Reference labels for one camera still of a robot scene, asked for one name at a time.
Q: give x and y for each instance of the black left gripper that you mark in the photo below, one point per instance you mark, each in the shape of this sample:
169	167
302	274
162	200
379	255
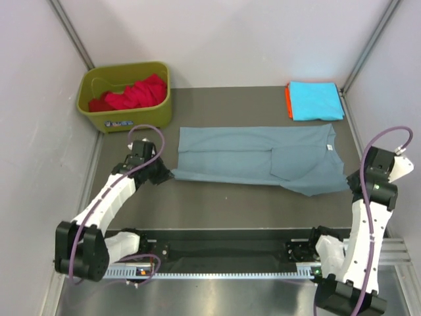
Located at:
164	175

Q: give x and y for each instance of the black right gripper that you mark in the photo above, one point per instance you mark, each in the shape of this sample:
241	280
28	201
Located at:
350	177

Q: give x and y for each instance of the grey-blue t-shirt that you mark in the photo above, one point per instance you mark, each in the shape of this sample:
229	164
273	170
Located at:
301	159

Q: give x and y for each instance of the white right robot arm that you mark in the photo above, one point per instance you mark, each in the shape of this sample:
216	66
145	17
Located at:
348	281

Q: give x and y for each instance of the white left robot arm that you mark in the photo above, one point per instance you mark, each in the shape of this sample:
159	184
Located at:
82	249

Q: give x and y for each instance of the olive green plastic bin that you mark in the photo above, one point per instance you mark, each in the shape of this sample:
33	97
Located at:
114	78

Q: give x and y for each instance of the red t-shirt in bin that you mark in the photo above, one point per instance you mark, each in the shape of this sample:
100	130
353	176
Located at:
146	93

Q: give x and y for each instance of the folded cyan t-shirt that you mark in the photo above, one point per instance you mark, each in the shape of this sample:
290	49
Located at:
315	101

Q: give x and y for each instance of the folded orange t-shirt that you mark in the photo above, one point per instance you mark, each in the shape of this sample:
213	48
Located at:
288	102

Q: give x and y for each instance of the aluminium front frame rail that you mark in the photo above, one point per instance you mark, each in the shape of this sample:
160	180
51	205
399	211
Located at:
394	252

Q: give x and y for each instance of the slotted grey cable duct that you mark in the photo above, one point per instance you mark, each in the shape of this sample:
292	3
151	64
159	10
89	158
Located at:
142	272

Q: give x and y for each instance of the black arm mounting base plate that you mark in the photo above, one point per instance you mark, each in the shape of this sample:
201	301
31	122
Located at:
293	245

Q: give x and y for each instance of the aluminium right corner post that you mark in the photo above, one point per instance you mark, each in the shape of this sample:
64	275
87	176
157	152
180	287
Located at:
380	27

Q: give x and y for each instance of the aluminium corner post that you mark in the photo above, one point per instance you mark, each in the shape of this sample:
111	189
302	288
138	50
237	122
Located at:
380	27
71	32

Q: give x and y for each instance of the aluminium left corner post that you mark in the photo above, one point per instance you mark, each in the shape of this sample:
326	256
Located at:
71	32

